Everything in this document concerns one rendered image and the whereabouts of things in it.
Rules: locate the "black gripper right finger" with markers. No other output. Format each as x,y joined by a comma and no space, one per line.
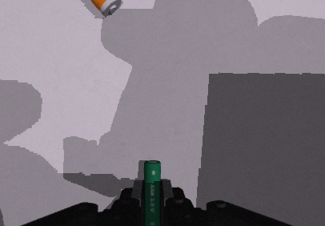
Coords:
177,210

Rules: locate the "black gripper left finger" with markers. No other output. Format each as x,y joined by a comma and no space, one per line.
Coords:
121,212

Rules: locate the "green aaa battery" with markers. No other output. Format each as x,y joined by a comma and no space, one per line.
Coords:
152,177

